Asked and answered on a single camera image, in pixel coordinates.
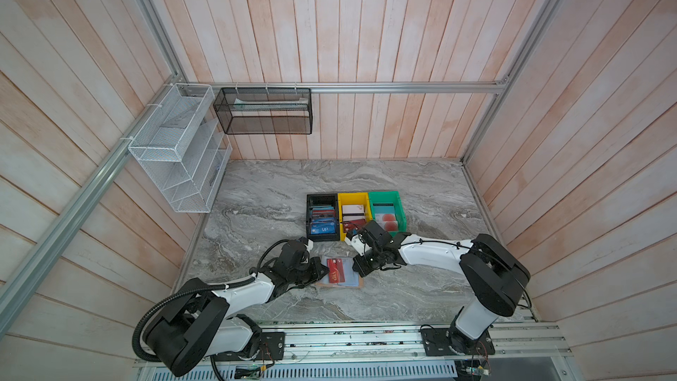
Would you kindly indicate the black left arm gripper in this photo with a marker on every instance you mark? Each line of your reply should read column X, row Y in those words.
column 316, row 275

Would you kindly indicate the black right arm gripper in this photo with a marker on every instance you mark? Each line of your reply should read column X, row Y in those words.
column 360, row 266

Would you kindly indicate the red credit card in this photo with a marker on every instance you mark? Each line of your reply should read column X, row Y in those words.
column 336, row 271

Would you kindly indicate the tan leather card holder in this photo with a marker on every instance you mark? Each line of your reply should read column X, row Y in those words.
column 353, row 279

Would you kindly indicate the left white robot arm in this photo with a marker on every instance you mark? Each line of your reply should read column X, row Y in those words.
column 205, row 320

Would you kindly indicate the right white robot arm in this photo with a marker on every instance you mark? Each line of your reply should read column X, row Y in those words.
column 497, row 279

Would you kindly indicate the teal card in green bin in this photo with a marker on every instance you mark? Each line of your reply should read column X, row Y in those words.
column 383, row 209

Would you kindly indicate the blue VIP card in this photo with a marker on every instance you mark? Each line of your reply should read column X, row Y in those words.
column 323, row 228

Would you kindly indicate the green plastic bin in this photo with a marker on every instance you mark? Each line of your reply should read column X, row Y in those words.
column 391, row 224

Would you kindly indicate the yellow plastic bin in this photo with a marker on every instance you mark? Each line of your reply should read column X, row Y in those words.
column 353, row 209

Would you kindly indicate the black plastic bin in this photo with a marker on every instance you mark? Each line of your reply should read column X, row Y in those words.
column 323, row 206

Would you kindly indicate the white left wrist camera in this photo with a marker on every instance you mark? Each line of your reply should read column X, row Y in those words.
column 307, row 243

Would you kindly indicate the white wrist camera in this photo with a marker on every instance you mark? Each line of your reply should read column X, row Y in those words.
column 307, row 243
column 357, row 243

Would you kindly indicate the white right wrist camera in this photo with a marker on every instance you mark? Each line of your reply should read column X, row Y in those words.
column 357, row 243

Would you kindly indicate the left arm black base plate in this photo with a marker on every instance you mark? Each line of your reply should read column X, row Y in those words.
column 264, row 347

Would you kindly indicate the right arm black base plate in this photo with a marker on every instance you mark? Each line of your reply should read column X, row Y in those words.
column 450, row 342

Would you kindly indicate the white wire mesh shelf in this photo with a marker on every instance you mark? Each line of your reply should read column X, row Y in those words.
column 181, row 149

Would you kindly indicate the black mesh wall basket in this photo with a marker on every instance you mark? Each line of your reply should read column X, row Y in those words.
column 265, row 110

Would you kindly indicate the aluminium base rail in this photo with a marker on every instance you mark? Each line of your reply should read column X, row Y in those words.
column 394, row 351

